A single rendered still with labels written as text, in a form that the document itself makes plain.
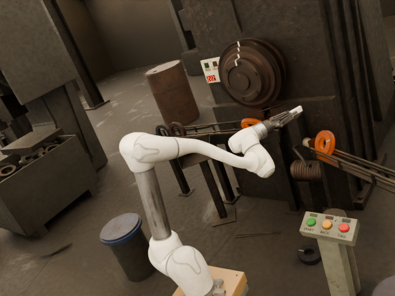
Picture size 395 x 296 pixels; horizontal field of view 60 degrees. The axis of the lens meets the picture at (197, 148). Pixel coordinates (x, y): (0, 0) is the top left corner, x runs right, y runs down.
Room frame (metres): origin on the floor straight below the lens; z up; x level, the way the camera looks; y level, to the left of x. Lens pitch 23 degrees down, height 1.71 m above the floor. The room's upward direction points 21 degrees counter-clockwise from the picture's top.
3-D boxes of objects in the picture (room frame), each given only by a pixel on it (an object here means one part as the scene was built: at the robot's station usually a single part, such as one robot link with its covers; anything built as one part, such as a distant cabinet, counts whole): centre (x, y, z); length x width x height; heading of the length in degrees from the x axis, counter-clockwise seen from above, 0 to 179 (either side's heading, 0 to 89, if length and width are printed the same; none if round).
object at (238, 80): (2.16, -0.43, 1.11); 0.28 x 0.06 x 0.28; 43
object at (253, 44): (2.23, -0.50, 1.11); 0.47 x 0.06 x 0.47; 43
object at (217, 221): (2.42, 0.02, 0.36); 0.26 x 0.20 x 0.72; 78
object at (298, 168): (1.89, -0.63, 0.27); 0.22 x 0.13 x 0.53; 43
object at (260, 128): (1.69, -0.35, 0.95); 0.09 x 0.06 x 0.09; 8
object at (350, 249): (1.37, -0.52, 0.26); 0.12 x 0.12 x 0.52
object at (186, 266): (1.31, 0.24, 0.58); 0.18 x 0.16 x 0.22; 33
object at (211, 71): (2.55, -0.35, 1.15); 0.26 x 0.02 x 0.18; 43
